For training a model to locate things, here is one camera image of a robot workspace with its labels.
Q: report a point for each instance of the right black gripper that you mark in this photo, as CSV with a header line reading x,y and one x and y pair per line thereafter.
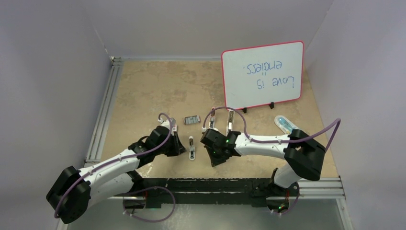
x,y
215,161

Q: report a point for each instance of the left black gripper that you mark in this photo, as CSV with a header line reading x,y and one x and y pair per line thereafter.
x,y
177,148

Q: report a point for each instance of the pink and white stapler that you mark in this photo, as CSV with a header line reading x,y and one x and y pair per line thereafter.
x,y
212,118

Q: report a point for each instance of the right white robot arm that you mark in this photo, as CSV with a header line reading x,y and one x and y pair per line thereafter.
x,y
304,156

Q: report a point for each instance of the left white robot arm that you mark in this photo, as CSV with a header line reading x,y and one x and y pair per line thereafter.
x,y
76,190

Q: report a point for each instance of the blue patterned oval case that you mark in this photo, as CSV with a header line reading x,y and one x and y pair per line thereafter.
x,y
284,124

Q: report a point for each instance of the red-framed whiteboard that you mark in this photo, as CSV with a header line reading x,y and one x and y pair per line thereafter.
x,y
261,75

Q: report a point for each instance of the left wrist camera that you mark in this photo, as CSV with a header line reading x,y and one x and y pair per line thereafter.
x,y
168,123

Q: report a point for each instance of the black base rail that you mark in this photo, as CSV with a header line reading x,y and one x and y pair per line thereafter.
x,y
256,192

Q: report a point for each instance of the aluminium frame rail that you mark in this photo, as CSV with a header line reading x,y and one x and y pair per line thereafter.
x,y
97,141

